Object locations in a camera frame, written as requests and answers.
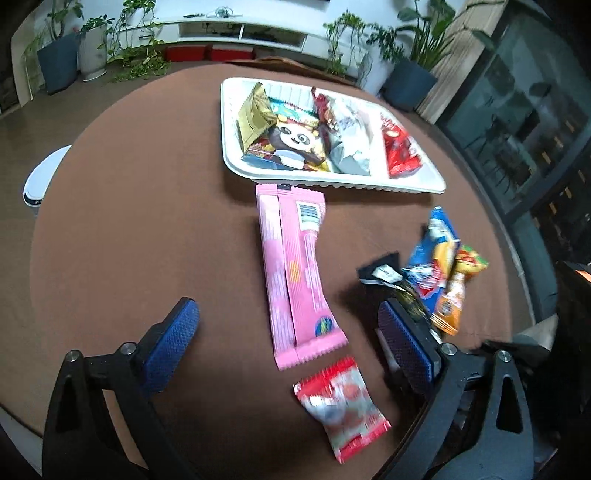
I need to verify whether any white plant pot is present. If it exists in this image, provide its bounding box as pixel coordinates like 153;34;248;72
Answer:
78;25;107;83

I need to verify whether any white tv console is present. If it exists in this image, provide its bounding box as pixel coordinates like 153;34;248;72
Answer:
121;10;368;77

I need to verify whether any red white chocolate snack packet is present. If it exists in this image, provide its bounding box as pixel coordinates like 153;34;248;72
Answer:
311;87;346;139

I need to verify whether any strawberry white snack packet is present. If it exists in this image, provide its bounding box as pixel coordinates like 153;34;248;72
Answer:
293;356;391;464

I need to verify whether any pink long snack packet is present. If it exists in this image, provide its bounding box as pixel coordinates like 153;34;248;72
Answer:
256;184;348;370

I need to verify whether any white round stool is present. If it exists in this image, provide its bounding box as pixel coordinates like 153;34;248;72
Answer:
22;145;71;209

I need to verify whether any orange small snack packet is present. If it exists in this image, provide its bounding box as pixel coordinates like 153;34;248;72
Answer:
431;245;489;336

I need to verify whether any black snack packet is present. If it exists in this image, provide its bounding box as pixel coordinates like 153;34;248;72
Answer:
356;252;430;323

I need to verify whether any red storage box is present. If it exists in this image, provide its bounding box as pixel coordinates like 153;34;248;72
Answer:
209;44;254;62
164;45;207;63

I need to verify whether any gold snack packet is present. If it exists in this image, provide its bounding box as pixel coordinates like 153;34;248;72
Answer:
236;82;279;152

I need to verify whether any blue yellow snack packet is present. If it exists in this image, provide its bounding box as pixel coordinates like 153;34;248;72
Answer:
403;206;460;316

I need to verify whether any blue panda snack packet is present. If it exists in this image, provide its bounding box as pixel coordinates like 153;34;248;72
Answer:
242;98;332;172

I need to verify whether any dark blue plant pot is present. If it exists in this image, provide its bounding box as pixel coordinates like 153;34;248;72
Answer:
381;59;438;112
37;33;79;95

